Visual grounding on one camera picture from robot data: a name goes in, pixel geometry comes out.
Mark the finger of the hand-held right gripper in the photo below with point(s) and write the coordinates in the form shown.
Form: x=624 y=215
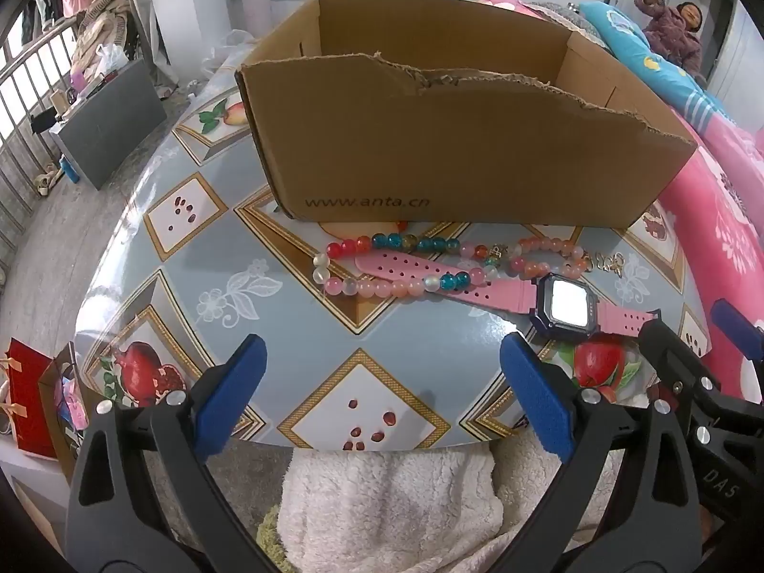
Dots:
x=668 y=358
x=737 y=325

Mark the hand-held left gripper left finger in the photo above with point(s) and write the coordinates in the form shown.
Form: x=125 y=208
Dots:
x=233 y=394

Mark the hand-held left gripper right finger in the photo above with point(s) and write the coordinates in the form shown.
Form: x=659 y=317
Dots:
x=537 y=394

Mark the brown cardboard box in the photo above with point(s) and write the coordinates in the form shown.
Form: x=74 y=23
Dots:
x=447 y=149

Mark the fruit print tablecloth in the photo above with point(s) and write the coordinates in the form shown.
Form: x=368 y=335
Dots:
x=286 y=334

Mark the pink floral blanket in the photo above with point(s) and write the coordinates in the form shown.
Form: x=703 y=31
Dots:
x=716 y=227

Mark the green fuzzy cloth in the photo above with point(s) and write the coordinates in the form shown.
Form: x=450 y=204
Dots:
x=268 y=540

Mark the brown paper bag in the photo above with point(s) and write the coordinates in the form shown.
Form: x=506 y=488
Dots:
x=57 y=394

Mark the white fleece blanket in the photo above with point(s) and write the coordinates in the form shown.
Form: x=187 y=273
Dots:
x=388 y=501

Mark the red gift bag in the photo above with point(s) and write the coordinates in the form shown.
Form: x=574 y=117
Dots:
x=30 y=406

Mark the blue bottle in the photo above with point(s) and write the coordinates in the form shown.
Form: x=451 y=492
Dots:
x=70 y=170

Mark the beige slippers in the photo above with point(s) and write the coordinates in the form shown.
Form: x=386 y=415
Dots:
x=45 y=184

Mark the grey cabinet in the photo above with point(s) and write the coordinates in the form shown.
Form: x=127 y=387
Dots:
x=113 y=125

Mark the blue cartoon pillow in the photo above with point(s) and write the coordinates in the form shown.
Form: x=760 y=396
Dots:
x=632 y=42

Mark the white plastic bag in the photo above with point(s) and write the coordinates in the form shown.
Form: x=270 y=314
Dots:
x=110 y=57
x=230 y=48

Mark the grey lace pillow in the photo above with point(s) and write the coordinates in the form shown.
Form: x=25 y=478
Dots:
x=573 y=18

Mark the metal railing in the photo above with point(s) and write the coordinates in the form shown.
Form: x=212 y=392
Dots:
x=24 y=101

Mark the pile of clothes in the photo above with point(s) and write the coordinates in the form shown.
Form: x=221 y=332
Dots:
x=104 y=24

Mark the dark hanging jacket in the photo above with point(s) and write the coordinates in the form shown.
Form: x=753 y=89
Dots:
x=42 y=6

